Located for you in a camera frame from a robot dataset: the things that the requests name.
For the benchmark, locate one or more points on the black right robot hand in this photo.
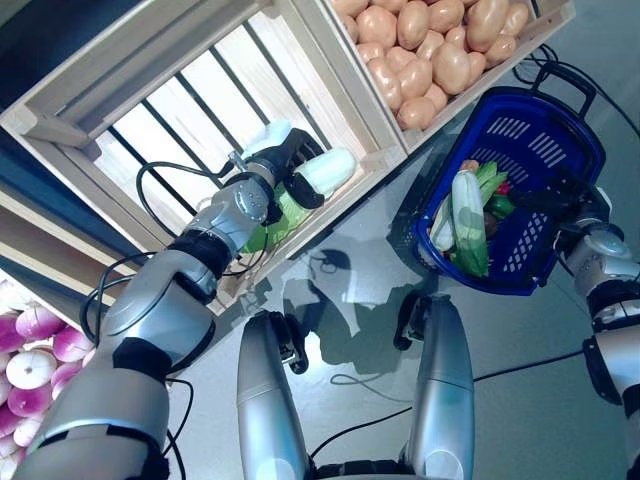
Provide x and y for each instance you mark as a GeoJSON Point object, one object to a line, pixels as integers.
{"type": "Point", "coordinates": [575, 200]}

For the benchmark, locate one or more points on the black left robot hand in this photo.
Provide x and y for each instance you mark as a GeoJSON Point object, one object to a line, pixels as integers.
{"type": "Point", "coordinates": [300, 150]}

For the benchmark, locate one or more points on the napa cabbage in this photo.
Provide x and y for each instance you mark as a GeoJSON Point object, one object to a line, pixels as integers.
{"type": "Point", "coordinates": [442, 230]}
{"type": "Point", "coordinates": [330, 167]}
{"type": "Point", "coordinates": [467, 200]}

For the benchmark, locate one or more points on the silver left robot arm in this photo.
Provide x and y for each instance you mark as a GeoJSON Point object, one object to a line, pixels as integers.
{"type": "Point", "coordinates": [150, 310]}

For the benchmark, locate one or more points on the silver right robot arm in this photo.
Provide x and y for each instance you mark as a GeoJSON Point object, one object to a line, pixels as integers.
{"type": "Point", "coordinates": [600, 250]}

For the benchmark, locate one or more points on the blue plastic shopping basket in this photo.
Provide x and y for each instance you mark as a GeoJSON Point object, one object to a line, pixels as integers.
{"type": "Point", "coordinates": [580, 150]}

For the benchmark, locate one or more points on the small red chili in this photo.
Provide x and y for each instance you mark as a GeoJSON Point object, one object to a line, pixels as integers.
{"type": "Point", "coordinates": [504, 188]}

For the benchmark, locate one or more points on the green bell pepper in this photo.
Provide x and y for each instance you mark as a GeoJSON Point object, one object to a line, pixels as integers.
{"type": "Point", "coordinates": [500, 206]}

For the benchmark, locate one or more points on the brown potato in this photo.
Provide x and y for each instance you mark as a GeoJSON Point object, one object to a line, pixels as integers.
{"type": "Point", "coordinates": [415, 114]}

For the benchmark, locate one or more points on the wooden potato crate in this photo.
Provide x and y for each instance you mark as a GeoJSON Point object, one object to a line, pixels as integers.
{"type": "Point", "coordinates": [545, 32]}

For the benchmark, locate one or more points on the slatted wooden cabbage crate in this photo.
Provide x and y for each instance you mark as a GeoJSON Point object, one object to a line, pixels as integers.
{"type": "Point", "coordinates": [150, 65]}

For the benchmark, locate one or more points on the silver right robot leg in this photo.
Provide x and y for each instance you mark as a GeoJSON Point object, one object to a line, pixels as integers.
{"type": "Point", "coordinates": [445, 390]}

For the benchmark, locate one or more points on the silver robot leg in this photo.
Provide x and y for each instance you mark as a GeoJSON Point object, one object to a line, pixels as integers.
{"type": "Point", "coordinates": [270, 400]}
{"type": "Point", "coordinates": [445, 390]}

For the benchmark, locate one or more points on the silver left robot leg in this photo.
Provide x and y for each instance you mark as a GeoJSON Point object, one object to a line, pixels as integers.
{"type": "Point", "coordinates": [270, 400]}

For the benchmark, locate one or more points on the wooden display shelf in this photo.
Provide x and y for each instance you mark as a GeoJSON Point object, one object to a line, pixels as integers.
{"type": "Point", "coordinates": [50, 235]}

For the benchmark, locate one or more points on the pile of purple turnips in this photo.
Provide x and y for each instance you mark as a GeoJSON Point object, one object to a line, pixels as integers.
{"type": "Point", "coordinates": [45, 297]}

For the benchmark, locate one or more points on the purple white turnip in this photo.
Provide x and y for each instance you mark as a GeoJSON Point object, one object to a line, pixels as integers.
{"type": "Point", "coordinates": [40, 322]}
{"type": "Point", "coordinates": [75, 345]}
{"type": "Point", "coordinates": [30, 369]}

